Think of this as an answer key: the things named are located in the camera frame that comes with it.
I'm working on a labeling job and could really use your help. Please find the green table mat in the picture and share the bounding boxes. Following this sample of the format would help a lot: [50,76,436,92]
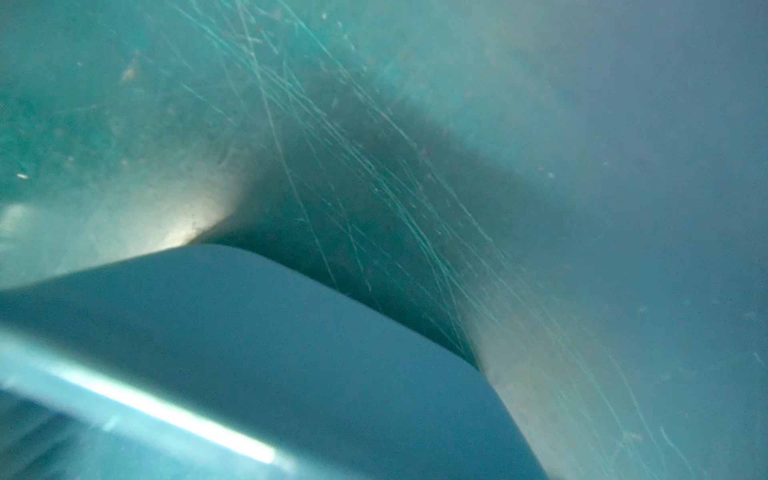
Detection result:
[1,1,767,479]

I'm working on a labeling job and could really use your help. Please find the clear plastic storage box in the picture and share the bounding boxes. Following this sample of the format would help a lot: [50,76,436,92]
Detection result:
[1,245,546,479]

